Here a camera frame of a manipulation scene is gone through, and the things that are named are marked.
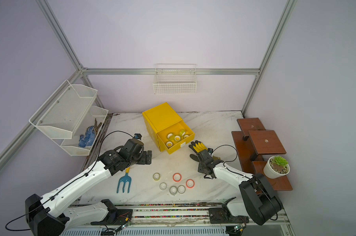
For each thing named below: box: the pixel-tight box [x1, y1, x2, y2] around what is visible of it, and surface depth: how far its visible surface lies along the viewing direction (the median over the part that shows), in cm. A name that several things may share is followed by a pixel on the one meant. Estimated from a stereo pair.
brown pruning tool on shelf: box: [93, 118, 103, 135], surface depth 96 cm
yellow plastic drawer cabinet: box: [142, 102, 195, 155], surface depth 88 cm
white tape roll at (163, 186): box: [159, 181, 168, 191], surface depth 85 cm
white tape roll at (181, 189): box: [177, 184, 186, 194], surface depth 84 cm
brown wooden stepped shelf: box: [231, 117, 293, 191], surface depth 81 cm
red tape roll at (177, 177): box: [172, 172, 182, 183], surface depth 88 cm
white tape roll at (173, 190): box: [169, 185, 178, 195], surface depth 83 cm
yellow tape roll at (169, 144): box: [165, 141, 174, 148], surface depth 85 cm
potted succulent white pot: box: [263, 155, 291, 179], surface depth 67 cm
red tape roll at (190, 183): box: [185, 178, 196, 189], surface depth 86 cm
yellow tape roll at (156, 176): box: [152, 172, 161, 182], surface depth 88 cm
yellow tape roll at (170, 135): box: [166, 132, 175, 140], surface depth 88 cm
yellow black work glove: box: [188, 140, 210, 163], surface depth 97 cm
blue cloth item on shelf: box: [78, 125, 96, 148], surface depth 90 cm
